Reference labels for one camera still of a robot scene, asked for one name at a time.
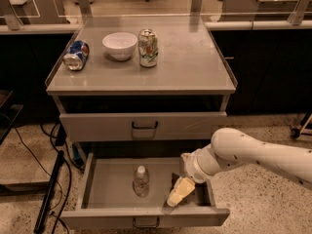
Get grey background cabinet left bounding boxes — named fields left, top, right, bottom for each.
left=0, top=0, right=67, bottom=24

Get grey drawer cabinet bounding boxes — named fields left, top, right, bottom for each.
left=45, top=15, right=238, bottom=234

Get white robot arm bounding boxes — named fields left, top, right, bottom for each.
left=167, top=128, right=312, bottom=207

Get grey background cabinet right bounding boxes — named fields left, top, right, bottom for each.
left=220, top=0, right=298, bottom=21

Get green white upright soda can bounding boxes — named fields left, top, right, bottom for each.
left=137, top=29, right=158, bottom=67

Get black bar on floor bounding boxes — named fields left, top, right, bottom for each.
left=33, top=151, right=64, bottom=234

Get wheeled cart base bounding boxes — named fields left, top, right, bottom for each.
left=291, top=112, right=312, bottom=139

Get black cables on floor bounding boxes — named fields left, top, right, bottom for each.
left=13, top=120, right=86, bottom=234

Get grey background cabinet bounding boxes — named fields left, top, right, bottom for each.
left=0, top=0, right=67, bottom=24
left=220, top=0, right=298, bottom=21

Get grey open middle drawer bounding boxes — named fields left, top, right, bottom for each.
left=61, top=154, right=230, bottom=230

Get white horizontal rail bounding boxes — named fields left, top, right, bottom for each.
left=0, top=20, right=312, bottom=35

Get grey closed top drawer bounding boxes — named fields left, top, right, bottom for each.
left=59, top=112, right=226, bottom=142

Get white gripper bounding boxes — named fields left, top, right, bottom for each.
left=167, top=149, right=211, bottom=207

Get white ceramic bowl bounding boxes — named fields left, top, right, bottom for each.
left=102, top=32, right=137, bottom=60

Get blue pepsi can lying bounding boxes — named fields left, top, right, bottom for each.
left=62, top=40, right=90, bottom=71

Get clear plastic water bottle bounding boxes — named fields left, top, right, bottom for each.
left=133, top=166, right=149, bottom=198

